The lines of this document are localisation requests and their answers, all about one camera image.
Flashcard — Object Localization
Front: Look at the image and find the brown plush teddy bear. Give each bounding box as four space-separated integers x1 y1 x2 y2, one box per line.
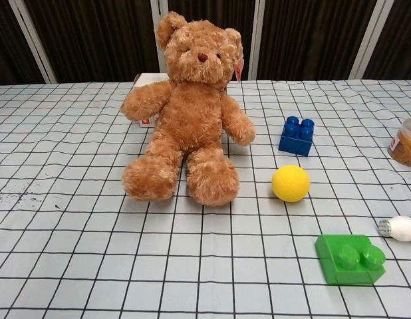
120 11 257 208

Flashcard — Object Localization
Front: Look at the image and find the white cardboard box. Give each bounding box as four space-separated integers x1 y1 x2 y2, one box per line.
132 72 170 128

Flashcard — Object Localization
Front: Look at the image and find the yellow ball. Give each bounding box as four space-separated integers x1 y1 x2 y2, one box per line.
271 164 311 203

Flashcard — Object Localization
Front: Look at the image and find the blue toy building block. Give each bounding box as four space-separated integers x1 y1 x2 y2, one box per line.
278 115 316 157

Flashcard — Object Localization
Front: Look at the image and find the checkered tablecloth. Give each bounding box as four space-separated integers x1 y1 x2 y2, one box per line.
0 78 411 319

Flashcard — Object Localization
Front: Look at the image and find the green toy building block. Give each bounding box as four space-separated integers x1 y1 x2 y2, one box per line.
314 234 387 286

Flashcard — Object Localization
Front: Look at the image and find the clear plastic jar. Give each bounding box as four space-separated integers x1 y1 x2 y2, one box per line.
387 117 411 168

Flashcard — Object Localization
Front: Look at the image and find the white light bulb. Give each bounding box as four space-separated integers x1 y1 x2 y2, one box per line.
378 215 411 243

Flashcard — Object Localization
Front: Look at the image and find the white room divider frame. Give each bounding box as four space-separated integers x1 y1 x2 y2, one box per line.
7 0 388 84

